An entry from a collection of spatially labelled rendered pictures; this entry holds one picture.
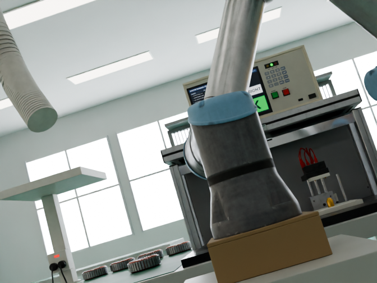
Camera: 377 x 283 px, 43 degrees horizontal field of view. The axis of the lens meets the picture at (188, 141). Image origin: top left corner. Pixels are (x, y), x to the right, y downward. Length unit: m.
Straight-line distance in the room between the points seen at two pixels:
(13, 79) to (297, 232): 2.12
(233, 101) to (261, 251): 0.24
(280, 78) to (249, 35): 0.67
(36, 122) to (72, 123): 6.05
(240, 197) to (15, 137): 8.30
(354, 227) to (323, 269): 0.58
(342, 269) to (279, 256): 0.11
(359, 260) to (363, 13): 0.48
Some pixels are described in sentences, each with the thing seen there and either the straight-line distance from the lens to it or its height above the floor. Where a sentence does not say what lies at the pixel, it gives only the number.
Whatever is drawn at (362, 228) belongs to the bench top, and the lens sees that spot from 1.23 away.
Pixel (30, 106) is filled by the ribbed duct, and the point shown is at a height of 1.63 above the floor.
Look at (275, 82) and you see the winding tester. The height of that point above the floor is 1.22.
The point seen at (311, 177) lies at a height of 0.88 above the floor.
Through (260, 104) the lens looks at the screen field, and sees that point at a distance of 1.62.
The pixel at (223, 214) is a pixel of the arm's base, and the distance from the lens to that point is 0.77.
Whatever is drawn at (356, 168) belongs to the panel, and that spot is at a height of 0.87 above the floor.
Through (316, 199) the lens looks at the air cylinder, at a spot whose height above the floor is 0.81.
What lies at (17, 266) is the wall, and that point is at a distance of 8.84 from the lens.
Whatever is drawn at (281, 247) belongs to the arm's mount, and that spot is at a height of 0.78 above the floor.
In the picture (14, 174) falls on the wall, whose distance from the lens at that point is 8.87.
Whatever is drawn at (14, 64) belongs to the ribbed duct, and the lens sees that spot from 2.71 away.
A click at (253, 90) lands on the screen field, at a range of 1.63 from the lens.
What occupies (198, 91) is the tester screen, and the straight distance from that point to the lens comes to 1.64.
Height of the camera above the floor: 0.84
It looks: 10 degrees up
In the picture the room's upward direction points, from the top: 17 degrees counter-clockwise
